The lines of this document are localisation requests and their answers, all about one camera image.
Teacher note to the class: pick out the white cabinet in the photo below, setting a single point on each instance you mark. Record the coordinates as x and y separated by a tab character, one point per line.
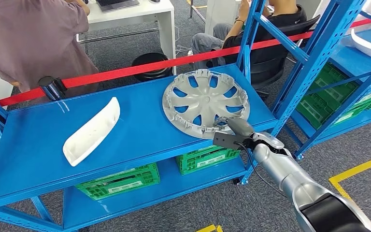
220	14

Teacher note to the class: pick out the blue metal shelf rack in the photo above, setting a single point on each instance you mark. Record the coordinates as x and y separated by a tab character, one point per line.
134	128
345	62

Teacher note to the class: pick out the black round stool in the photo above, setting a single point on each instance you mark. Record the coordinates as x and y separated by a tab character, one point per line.
150	60

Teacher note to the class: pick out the white desk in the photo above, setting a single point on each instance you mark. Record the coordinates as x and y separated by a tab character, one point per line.
153	12

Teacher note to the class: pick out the red barrier belt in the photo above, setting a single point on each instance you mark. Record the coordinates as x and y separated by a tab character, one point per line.
124	72

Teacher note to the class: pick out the yellow floor tape square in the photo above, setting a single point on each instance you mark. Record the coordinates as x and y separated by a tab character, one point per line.
358	167
206	229

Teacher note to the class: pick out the silver plastic wheel hubcap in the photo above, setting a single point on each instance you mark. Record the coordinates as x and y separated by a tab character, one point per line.
206	99

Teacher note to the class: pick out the black office chair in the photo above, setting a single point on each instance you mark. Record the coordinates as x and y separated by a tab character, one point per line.
265	69

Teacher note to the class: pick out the chrome black stanchion post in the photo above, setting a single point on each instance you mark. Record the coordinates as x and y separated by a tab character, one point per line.
48	86

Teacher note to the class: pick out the grey laptop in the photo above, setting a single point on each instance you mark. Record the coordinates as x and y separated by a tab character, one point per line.
118	4

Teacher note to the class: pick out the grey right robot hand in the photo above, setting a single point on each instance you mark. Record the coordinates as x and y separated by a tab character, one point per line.
241	128

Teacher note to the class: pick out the white curved plastic part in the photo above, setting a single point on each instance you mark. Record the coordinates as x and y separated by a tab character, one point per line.
368	47
91	133

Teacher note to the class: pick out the person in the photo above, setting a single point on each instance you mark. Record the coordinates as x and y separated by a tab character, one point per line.
28	38
212	38

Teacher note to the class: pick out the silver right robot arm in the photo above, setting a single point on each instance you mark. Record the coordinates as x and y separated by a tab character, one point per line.
278	163

